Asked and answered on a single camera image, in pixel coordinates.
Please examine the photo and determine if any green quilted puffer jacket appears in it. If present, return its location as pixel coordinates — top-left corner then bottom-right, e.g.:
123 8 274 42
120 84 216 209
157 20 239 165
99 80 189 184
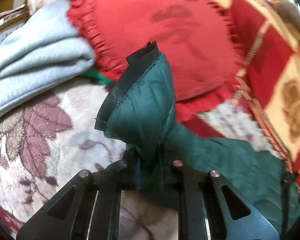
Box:
95 42 300 233

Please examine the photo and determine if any floral white red bedspread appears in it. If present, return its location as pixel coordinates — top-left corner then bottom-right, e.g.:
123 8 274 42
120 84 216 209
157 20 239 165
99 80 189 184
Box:
0 77 280 239

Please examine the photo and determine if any light blue folded cloth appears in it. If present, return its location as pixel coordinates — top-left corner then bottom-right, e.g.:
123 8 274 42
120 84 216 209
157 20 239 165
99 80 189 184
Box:
0 0 95 118

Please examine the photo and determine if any red heart ruffled pillow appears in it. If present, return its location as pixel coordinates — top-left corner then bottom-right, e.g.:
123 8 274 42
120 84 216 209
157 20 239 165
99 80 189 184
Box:
67 0 243 121

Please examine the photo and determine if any red checkered rose blanket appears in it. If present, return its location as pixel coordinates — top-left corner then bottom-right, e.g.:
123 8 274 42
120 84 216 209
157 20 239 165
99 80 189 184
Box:
164 0 300 190

